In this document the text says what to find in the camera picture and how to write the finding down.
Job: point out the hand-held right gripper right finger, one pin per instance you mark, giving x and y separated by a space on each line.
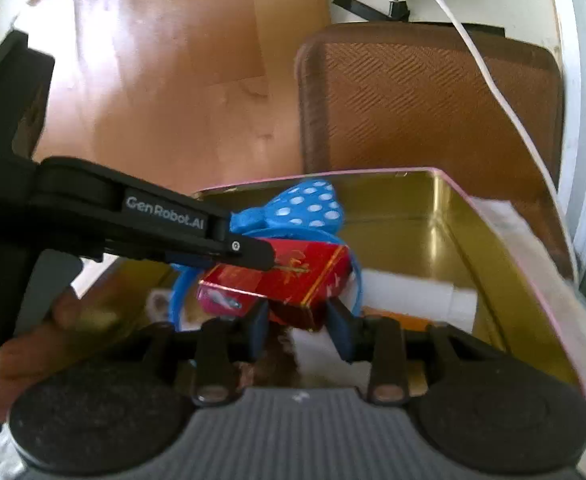
340 331

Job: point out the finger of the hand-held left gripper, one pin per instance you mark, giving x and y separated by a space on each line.
173 230

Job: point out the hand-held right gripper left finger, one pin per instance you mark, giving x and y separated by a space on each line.
258 329

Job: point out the printed picture card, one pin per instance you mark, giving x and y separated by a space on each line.
303 362

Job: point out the red box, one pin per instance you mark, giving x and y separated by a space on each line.
303 276

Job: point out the white plastic bottle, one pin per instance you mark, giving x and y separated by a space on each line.
408 292

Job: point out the gold tin box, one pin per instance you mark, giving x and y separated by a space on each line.
423 240

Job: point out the blue polka dot headband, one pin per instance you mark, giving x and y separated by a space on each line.
308 205

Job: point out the person's left hand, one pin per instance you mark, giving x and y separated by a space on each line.
23 355

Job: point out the brown storage box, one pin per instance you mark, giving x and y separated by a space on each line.
413 100

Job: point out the black strip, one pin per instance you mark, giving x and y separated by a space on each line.
358 4

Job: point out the black plug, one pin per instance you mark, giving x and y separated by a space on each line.
399 6

